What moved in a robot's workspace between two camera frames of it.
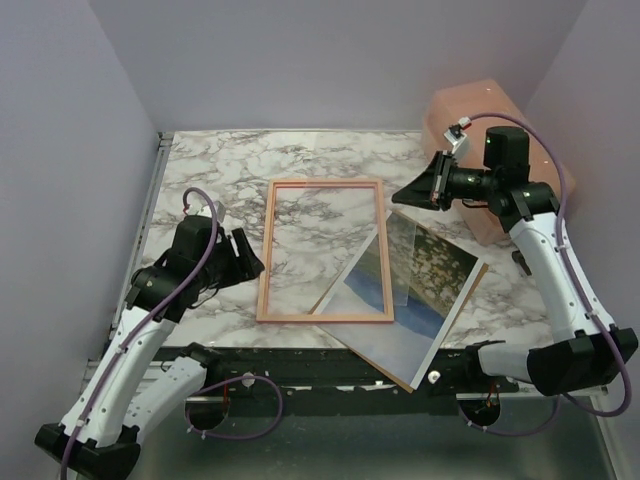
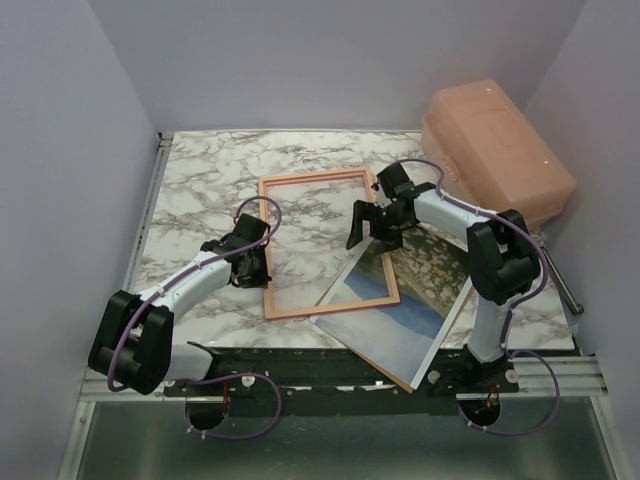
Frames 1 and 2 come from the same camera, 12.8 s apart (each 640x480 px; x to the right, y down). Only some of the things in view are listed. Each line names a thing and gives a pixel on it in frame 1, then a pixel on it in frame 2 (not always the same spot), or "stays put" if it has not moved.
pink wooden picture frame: x=265 y=269 to x=268 y=302
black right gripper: x=431 y=188 to x=366 y=211
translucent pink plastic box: x=490 y=105 stays put
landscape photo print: x=431 y=277 stays put
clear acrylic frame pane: x=402 y=243 to x=310 y=263
